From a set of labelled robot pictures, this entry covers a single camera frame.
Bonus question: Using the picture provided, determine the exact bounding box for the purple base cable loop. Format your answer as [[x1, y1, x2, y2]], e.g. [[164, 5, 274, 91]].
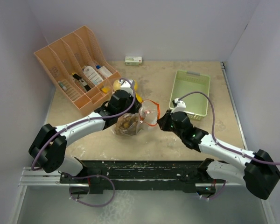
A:
[[69, 174, 116, 207]]

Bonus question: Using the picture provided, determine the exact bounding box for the white lotion bottle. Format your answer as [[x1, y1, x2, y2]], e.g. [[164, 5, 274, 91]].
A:
[[83, 66, 103, 85]]

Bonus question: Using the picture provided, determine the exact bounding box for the white blue cap tube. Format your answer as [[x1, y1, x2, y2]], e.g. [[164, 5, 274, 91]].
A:
[[96, 65, 112, 78]]

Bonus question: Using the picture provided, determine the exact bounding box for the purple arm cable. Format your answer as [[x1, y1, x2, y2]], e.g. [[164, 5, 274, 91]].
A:
[[31, 78, 137, 171], [177, 91, 280, 175]]

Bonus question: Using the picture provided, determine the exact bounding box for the green perforated plastic basket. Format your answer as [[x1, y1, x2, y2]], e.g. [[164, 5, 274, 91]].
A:
[[169, 70, 210, 120]]

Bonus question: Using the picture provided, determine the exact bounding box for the clear zip bag brown food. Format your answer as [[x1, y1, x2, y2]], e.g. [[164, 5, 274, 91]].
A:
[[112, 99, 160, 136]]

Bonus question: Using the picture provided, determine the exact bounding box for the fake brown grape bunch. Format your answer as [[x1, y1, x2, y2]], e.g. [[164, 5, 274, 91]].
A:
[[114, 114, 139, 136]]

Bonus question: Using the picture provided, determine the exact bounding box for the yellow fake food wedge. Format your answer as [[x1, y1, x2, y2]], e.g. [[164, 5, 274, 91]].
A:
[[101, 86, 112, 94]]

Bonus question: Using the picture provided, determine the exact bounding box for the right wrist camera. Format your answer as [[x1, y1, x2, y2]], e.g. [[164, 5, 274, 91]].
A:
[[171, 98, 186, 113]]

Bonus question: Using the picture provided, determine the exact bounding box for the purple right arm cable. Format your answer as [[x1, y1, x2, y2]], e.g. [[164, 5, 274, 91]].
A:
[[177, 91, 280, 175]]

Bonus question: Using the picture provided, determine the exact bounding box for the small clear vial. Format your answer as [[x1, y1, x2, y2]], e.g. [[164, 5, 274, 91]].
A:
[[58, 81, 67, 91]]

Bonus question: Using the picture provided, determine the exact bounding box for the black yellow tool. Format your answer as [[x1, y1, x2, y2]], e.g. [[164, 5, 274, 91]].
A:
[[72, 73, 91, 92]]

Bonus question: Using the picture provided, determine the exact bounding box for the beige fake potato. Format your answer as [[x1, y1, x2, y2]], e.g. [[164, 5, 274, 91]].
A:
[[113, 79, 121, 91]]

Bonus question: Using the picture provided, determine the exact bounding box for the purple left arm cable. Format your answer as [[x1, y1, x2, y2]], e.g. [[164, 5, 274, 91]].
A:
[[31, 78, 137, 171]]

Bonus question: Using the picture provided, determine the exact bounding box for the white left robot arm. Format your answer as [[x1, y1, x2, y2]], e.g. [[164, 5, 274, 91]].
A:
[[28, 90, 141, 183]]

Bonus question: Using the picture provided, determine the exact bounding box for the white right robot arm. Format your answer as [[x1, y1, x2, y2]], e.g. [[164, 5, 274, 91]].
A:
[[157, 110, 280, 200]]

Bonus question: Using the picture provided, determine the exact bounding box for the small green white box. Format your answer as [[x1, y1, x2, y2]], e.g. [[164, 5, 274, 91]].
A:
[[125, 56, 142, 66]]

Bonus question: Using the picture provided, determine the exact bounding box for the clear zip bag yellow food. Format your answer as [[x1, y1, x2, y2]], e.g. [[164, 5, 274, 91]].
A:
[[101, 78, 143, 103]]

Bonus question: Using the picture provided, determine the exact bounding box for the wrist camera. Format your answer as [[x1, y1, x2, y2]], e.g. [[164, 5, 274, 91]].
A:
[[120, 79, 134, 96], [171, 98, 186, 113]]

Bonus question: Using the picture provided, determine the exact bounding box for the yellow fake pear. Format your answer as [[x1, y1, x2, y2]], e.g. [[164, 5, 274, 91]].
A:
[[136, 93, 143, 103]]

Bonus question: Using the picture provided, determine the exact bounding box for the pink plastic file organizer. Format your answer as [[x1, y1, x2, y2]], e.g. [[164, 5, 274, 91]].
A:
[[34, 26, 121, 116]]

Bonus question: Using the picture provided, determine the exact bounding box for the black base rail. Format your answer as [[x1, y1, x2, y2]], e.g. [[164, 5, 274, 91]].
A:
[[60, 160, 224, 195]]

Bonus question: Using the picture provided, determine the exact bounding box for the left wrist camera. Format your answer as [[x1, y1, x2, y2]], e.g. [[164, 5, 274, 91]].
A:
[[120, 79, 134, 96]]

